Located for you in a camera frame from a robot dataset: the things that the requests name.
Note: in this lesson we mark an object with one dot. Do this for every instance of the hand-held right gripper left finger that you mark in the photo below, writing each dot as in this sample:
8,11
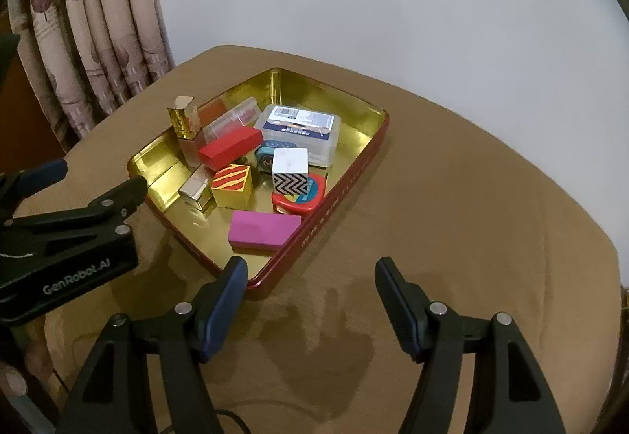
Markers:
223,311

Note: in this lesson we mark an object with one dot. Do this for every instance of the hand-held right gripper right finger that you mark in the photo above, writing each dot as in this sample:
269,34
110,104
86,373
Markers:
398,311

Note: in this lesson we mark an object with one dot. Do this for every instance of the beige patterned curtain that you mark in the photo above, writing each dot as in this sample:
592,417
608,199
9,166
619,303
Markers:
98,21

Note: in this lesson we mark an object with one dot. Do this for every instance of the person's left hand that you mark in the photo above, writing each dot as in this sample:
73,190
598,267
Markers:
37,350

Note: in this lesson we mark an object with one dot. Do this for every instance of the red rectangular block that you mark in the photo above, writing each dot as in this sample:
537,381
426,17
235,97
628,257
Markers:
231,146

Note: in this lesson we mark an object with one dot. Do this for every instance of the red tin box gold inside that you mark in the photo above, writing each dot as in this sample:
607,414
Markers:
354,119

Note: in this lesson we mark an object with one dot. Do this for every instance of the yellow red striped cube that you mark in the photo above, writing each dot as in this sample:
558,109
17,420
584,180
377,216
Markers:
233,186

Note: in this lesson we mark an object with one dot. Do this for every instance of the silver rectangular case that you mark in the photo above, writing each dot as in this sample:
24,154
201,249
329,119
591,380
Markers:
195,191

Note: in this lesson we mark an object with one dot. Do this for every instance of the clear case with red contents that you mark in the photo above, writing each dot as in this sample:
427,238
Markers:
228,117

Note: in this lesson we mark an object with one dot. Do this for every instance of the pink rectangular block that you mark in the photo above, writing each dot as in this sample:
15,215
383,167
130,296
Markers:
263,227

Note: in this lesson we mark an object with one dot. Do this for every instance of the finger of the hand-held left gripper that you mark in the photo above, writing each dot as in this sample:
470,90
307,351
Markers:
113,203
44,173

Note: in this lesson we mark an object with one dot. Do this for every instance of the red tape measure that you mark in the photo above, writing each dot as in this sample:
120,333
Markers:
307,200

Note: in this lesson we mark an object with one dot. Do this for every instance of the brown wooden furniture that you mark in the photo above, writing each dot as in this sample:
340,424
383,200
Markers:
24,119

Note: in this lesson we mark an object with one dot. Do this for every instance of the small blue patterned tin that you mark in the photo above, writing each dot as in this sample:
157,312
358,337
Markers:
266,156

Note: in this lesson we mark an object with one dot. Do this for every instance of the white black zigzag cube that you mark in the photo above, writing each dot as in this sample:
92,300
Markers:
290,163

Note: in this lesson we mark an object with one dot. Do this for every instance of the clear case with blue card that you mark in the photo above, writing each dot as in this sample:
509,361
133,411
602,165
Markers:
299,129

